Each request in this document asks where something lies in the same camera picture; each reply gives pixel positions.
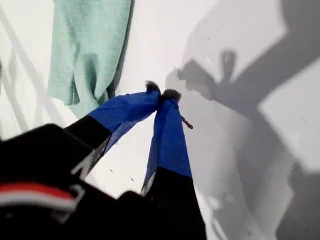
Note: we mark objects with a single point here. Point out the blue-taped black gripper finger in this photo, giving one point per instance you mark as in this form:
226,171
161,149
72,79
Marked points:
170,140
117,112

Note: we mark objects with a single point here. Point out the pale green T-shirt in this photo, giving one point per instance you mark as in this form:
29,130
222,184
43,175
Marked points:
92,45

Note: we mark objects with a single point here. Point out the small brown twisted thread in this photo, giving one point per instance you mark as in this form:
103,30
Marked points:
188,123

